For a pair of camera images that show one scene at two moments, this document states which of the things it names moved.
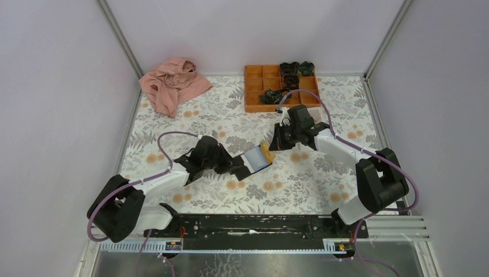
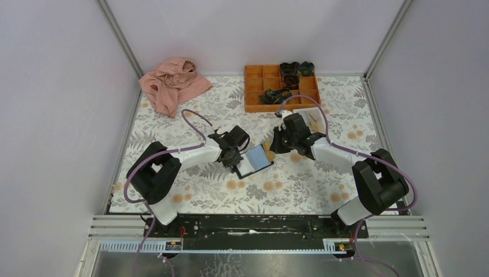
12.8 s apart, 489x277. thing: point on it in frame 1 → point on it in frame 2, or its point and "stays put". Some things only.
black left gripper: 226,160 → 234,161
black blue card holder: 249,163 stays put
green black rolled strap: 307,68 stays put
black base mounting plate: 258,232 stays put
